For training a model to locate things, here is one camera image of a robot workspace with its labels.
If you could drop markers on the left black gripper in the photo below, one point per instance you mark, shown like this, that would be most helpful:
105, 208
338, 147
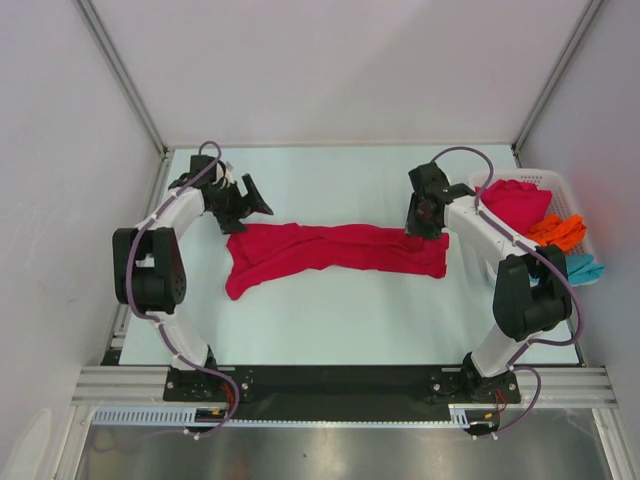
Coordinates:
231, 223

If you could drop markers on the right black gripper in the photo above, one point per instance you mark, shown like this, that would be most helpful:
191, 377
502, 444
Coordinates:
414, 228

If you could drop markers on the magenta red t shirt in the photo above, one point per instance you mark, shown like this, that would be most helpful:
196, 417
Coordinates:
520, 205
267, 252

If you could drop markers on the white plastic laundry basket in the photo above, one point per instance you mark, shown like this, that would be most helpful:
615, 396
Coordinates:
562, 203

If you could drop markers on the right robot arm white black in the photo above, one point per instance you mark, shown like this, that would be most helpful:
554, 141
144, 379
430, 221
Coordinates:
531, 289

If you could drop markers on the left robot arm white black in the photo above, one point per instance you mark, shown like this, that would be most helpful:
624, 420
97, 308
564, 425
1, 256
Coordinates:
149, 273

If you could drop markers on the orange t shirt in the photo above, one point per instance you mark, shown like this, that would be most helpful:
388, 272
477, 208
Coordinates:
563, 233

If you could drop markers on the teal t shirt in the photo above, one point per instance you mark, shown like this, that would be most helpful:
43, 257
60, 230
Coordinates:
582, 269

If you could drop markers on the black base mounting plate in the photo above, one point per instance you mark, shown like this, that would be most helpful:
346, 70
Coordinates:
336, 393

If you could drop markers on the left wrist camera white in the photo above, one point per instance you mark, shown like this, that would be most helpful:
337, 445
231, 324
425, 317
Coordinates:
223, 175

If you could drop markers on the white slotted cable duct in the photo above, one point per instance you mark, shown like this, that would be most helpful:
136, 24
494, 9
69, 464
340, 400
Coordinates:
208, 417

